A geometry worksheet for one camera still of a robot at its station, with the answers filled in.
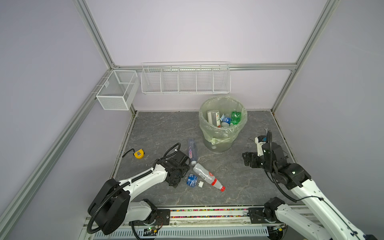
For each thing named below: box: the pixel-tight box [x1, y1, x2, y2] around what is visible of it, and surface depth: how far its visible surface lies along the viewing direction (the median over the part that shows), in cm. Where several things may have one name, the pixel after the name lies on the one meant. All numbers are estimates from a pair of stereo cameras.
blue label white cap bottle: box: [186, 174, 204, 188], surface depth 82 cm
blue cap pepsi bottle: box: [220, 113, 231, 125], surface depth 96 cm
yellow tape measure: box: [133, 148, 145, 160], surface depth 98 cm
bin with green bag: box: [198, 96, 248, 153], surface depth 86 cm
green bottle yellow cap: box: [230, 111, 242, 125], surface depth 86 cm
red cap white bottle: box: [193, 163, 226, 192], surface depth 83 cm
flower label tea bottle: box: [207, 110, 221, 127], surface depth 88 cm
